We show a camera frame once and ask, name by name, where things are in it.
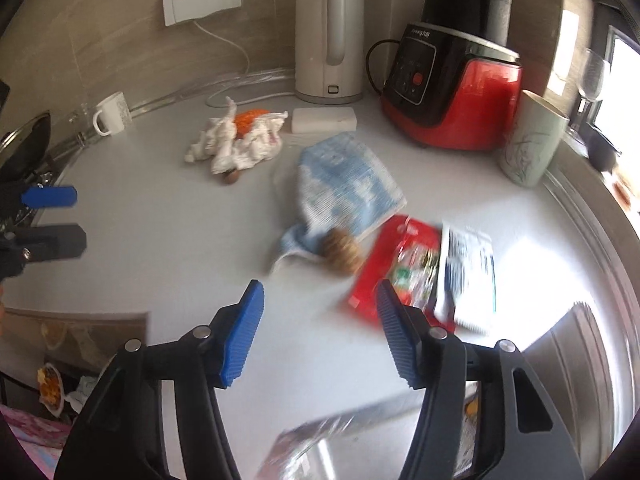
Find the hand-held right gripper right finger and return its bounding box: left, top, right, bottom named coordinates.
left=375, top=280, right=586, bottom=480

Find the white and blue packet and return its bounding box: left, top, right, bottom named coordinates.
left=434, top=223, right=498, bottom=336

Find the crumpled white tissue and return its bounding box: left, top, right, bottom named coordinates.
left=184, top=96, right=290, bottom=175

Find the white electric kettle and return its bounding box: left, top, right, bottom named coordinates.
left=294, top=0, right=365, bottom=106

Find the dark pan with lid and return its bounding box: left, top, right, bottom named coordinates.
left=0, top=112, right=52, bottom=181

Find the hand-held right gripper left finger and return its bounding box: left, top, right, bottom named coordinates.
left=52, top=280, right=266, bottom=480

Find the white power cable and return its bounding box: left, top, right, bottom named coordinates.
left=192, top=19, right=301, bottom=108

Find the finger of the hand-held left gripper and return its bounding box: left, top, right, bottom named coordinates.
left=0, top=180, right=78, bottom=209
left=0, top=224, right=87, bottom=278

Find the white sponge block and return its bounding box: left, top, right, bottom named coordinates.
left=291, top=106, right=358, bottom=135

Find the clear wine glass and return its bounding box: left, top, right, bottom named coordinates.
left=567, top=49, right=611, bottom=136

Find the dark pot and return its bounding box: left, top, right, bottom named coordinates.
left=589, top=130, right=622, bottom=172

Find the blue and white plastic bag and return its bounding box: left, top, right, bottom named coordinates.
left=270, top=132, right=408, bottom=276

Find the black power cable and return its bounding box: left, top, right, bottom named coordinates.
left=365, top=39, right=401, bottom=96

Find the red snack packet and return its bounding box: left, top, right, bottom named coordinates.
left=347, top=214, right=456, bottom=333

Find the brown walnut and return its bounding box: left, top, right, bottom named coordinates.
left=320, top=228, right=363, bottom=276

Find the red and black blender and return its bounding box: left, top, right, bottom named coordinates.
left=380, top=0, right=536, bottom=151

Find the bag with orange peels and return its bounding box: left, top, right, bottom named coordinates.
left=37, top=365, right=67, bottom=417

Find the white speckled block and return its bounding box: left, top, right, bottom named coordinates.
left=92, top=91, right=133, bottom=136

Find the pink printed cloth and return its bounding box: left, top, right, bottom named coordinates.
left=0, top=405, right=68, bottom=480

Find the stainless steel sink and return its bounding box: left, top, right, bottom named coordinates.
left=260, top=395, right=481, bottom=480

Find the pale green patterned cup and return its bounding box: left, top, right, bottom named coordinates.
left=499, top=90, right=571, bottom=188

